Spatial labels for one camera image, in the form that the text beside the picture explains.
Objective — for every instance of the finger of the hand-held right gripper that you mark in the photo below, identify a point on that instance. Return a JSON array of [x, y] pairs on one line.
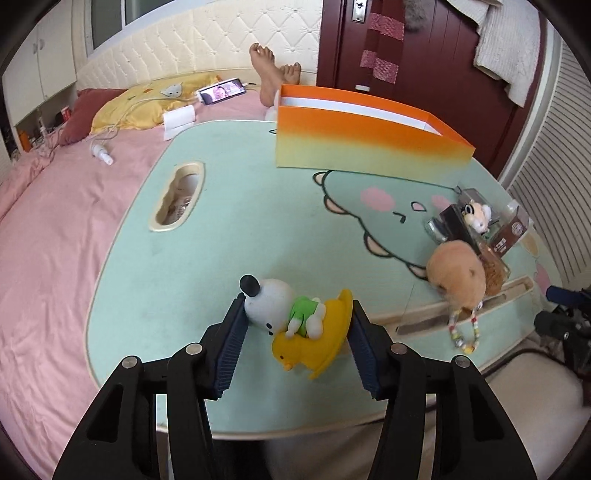
[[565, 330]]

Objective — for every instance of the white spray bottle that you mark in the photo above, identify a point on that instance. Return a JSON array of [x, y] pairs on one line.
[[102, 153]]

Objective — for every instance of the red pillow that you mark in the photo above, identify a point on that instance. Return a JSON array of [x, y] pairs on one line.
[[85, 113]]

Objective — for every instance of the clear packet with brown label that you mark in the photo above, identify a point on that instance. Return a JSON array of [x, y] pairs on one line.
[[511, 230]]

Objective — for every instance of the dark red door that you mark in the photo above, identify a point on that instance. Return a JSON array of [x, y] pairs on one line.
[[429, 60]]

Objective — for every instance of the pink bed sheet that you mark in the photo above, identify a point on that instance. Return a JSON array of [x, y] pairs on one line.
[[55, 240]]

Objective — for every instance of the grey fur item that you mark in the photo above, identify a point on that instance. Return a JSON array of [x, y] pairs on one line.
[[418, 13]]

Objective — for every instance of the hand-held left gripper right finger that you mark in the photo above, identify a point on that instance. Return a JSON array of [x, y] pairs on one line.
[[364, 357]]

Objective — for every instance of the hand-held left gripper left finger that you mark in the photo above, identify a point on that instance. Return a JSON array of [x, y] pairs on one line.
[[230, 353]]

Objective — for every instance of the white dog yellow duck toy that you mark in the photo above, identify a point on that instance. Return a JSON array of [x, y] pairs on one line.
[[304, 337]]

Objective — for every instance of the orange paper box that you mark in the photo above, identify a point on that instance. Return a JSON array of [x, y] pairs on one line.
[[364, 138]]

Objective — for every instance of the cartoon printed green desktop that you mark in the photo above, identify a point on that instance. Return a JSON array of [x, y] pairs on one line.
[[277, 230]]

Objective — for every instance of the white cushion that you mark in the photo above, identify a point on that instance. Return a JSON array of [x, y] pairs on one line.
[[531, 415]]

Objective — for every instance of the white towel on door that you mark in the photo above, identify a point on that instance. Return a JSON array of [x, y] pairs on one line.
[[510, 46]]

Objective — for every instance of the black box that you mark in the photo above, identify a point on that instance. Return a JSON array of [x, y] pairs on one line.
[[455, 226]]

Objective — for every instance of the red white striped scarf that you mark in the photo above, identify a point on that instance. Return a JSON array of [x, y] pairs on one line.
[[382, 44]]

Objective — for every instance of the cream tufted headboard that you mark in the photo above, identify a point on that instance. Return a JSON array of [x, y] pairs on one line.
[[184, 41]]

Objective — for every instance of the white tissue pack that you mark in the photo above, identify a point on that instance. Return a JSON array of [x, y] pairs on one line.
[[179, 121]]

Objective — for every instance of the smartphone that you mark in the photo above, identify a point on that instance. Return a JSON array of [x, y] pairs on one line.
[[221, 92]]

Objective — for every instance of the yellow pillow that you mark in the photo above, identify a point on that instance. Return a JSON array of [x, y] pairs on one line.
[[134, 108]]

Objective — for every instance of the brown fuzzy plush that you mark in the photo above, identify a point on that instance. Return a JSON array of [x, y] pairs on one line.
[[495, 272]]

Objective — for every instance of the white cabinet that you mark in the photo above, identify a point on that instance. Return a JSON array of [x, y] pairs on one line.
[[41, 69]]

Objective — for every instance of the silver door lock plate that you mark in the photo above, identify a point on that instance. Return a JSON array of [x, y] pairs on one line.
[[359, 10]]

